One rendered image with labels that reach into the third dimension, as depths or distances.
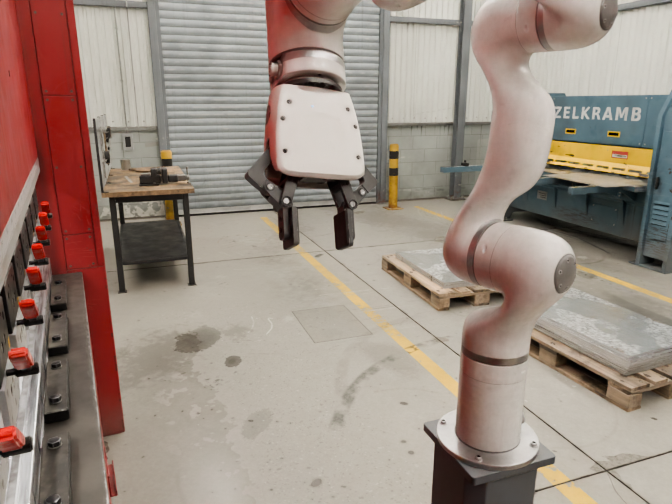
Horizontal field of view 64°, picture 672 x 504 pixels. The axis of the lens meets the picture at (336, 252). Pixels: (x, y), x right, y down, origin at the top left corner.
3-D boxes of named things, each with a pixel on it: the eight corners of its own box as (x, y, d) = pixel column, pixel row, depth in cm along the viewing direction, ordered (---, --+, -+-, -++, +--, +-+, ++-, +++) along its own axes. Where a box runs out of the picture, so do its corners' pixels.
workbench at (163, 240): (201, 286, 492) (189, 117, 452) (113, 295, 467) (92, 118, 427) (184, 240, 655) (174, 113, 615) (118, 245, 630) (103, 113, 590)
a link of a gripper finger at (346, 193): (331, 148, 57) (317, 193, 56) (369, 167, 59) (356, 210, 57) (321, 157, 60) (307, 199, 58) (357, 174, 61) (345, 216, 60)
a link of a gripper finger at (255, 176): (235, 146, 54) (257, 197, 54) (301, 127, 57) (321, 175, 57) (232, 150, 55) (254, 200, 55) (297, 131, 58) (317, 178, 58)
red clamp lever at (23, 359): (30, 343, 71) (39, 362, 79) (-7, 349, 69) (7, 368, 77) (31, 356, 70) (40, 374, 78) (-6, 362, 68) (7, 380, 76)
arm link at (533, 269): (487, 331, 107) (497, 213, 100) (576, 366, 93) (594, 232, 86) (447, 347, 100) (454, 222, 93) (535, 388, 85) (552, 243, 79)
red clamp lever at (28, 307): (36, 295, 88) (43, 315, 96) (7, 299, 86) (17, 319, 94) (37, 306, 87) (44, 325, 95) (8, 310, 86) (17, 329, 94)
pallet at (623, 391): (722, 383, 322) (727, 361, 318) (627, 413, 291) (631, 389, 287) (567, 313, 428) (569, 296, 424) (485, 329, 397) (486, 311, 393)
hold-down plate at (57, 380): (69, 419, 132) (68, 408, 131) (45, 424, 129) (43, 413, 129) (68, 367, 158) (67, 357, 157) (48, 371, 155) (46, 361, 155)
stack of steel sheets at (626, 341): (701, 357, 324) (705, 338, 320) (627, 377, 300) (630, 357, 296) (570, 301, 413) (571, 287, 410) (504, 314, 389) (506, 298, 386)
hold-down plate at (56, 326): (68, 353, 166) (67, 344, 166) (48, 356, 164) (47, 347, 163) (67, 319, 192) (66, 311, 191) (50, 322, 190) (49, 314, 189)
